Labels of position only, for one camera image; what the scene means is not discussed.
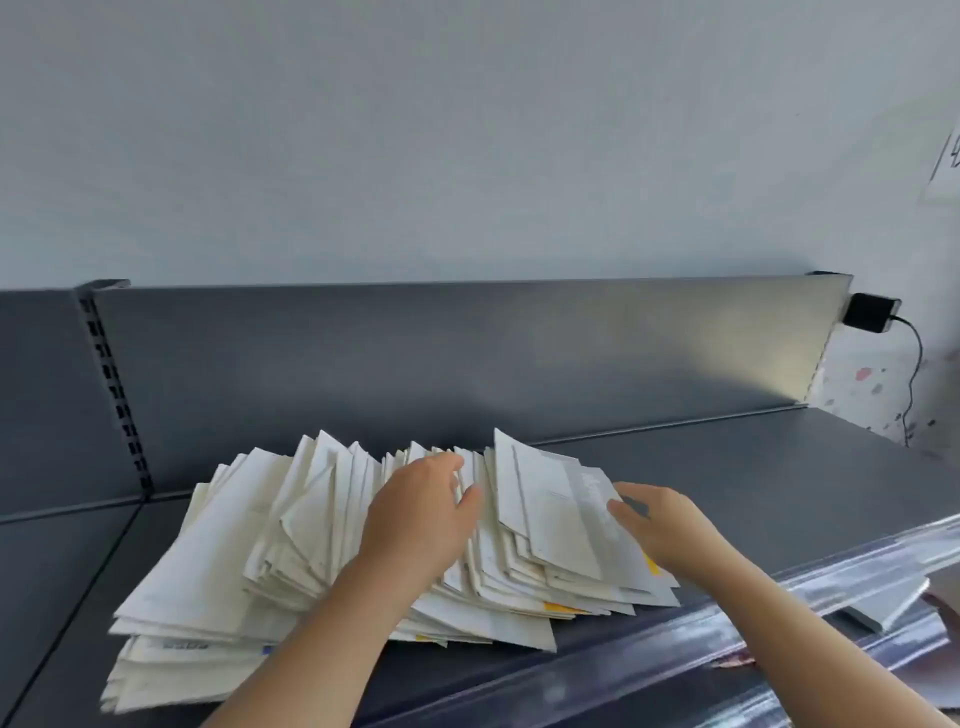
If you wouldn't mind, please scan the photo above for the person's left hand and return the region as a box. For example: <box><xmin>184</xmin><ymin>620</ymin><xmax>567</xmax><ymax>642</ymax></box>
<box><xmin>356</xmin><ymin>450</ymin><xmax>486</xmax><ymax>599</ymax></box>

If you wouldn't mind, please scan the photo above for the person's right hand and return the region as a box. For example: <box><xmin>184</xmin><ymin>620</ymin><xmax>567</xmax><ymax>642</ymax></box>
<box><xmin>605</xmin><ymin>482</ymin><xmax>744</xmax><ymax>592</ymax></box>

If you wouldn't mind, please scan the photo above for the pile of white notebooks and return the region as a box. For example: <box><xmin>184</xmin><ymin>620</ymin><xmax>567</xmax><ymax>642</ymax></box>
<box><xmin>99</xmin><ymin>427</ymin><xmax>682</xmax><ymax>715</ymax></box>

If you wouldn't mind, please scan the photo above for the person's left forearm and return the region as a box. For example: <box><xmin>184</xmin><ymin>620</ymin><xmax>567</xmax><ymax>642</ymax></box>
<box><xmin>196</xmin><ymin>558</ymin><xmax>451</xmax><ymax>728</ymax></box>

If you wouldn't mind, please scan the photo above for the dark grey back panel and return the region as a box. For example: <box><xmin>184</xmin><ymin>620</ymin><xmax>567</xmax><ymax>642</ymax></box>
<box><xmin>0</xmin><ymin>288</ymin><xmax>144</xmax><ymax>519</ymax></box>
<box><xmin>93</xmin><ymin>273</ymin><xmax>854</xmax><ymax>496</ymax></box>

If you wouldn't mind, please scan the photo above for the white grey flat book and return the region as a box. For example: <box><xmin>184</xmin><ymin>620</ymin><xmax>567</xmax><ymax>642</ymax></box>
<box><xmin>836</xmin><ymin>573</ymin><xmax>931</xmax><ymax>635</ymax></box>

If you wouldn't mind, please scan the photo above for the white floral patterned panel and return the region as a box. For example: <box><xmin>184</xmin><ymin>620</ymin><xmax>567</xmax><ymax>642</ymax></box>
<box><xmin>809</xmin><ymin>329</ymin><xmax>960</xmax><ymax>460</ymax></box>

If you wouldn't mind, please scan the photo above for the slotted dark metal upright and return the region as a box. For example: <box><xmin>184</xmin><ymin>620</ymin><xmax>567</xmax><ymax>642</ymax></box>
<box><xmin>77</xmin><ymin>278</ymin><xmax>155</xmax><ymax>498</ymax></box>

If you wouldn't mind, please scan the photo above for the black cable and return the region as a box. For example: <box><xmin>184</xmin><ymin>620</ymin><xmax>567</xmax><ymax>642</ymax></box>
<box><xmin>888</xmin><ymin>314</ymin><xmax>925</xmax><ymax>450</ymax></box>

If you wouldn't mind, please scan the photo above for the black wall adapter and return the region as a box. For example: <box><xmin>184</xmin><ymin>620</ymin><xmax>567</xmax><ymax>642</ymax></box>
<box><xmin>841</xmin><ymin>292</ymin><xmax>903</xmax><ymax>334</ymax></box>

